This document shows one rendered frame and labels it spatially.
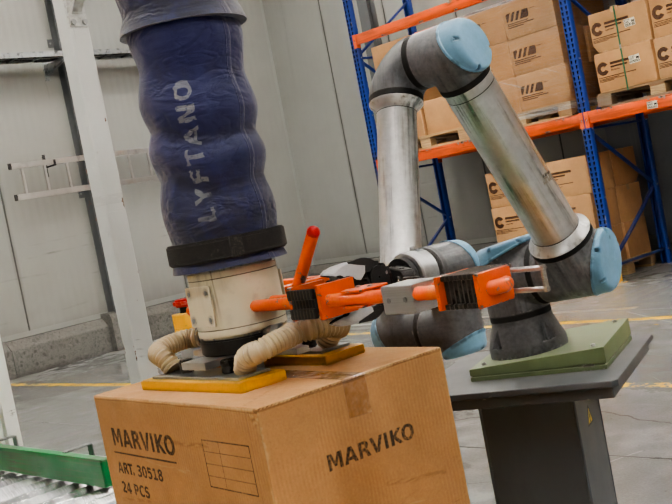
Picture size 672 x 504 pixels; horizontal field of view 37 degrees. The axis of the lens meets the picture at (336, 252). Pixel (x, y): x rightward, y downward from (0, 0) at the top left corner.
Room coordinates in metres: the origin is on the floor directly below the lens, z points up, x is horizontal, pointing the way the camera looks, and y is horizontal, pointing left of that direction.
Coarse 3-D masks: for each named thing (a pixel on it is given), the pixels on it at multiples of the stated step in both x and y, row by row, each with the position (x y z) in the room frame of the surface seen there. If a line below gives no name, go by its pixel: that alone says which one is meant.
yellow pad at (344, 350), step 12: (312, 348) 1.89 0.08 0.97; (336, 348) 1.86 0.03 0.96; (348, 348) 1.85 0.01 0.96; (360, 348) 1.86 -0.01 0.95; (276, 360) 1.92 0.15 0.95; (288, 360) 1.89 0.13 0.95; (300, 360) 1.86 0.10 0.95; (312, 360) 1.83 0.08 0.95; (324, 360) 1.81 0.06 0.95; (336, 360) 1.82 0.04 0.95
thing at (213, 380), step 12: (180, 360) 1.89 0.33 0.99; (228, 360) 1.78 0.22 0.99; (180, 372) 1.91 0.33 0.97; (192, 372) 1.88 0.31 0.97; (204, 372) 1.85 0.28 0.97; (216, 372) 1.82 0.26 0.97; (228, 372) 1.78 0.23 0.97; (264, 372) 1.75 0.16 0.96; (276, 372) 1.73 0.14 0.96; (144, 384) 1.93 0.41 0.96; (156, 384) 1.89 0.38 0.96; (168, 384) 1.86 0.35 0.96; (180, 384) 1.83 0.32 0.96; (192, 384) 1.80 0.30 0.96; (204, 384) 1.77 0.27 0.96; (216, 384) 1.74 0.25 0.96; (228, 384) 1.71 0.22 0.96; (240, 384) 1.69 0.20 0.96; (252, 384) 1.70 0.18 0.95; (264, 384) 1.71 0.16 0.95
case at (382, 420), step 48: (288, 384) 1.69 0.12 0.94; (336, 384) 1.62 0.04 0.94; (384, 384) 1.68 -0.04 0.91; (432, 384) 1.75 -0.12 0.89; (144, 432) 1.84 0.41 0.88; (192, 432) 1.70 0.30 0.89; (240, 432) 1.57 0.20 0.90; (288, 432) 1.56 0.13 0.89; (336, 432) 1.61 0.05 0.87; (384, 432) 1.67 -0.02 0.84; (432, 432) 1.74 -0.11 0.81; (144, 480) 1.88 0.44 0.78; (192, 480) 1.73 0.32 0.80; (240, 480) 1.60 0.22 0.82; (288, 480) 1.55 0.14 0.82; (336, 480) 1.60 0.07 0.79; (384, 480) 1.66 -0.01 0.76; (432, 480) 1.72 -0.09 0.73
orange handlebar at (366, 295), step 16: (352, 288) 1.64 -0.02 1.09; (368, 288) 1.60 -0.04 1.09; (416, 288) 1.50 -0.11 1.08; (432, 288) 1.48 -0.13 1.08; (496, 288) 1.40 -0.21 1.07; (256, 304) 1.81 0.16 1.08; (272, 304) 1.77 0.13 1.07; (288, 304) 1.74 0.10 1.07; (336, 304) 1.65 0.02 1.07; (352, 304) 1.62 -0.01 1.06; (368, 304) 1.60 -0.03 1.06
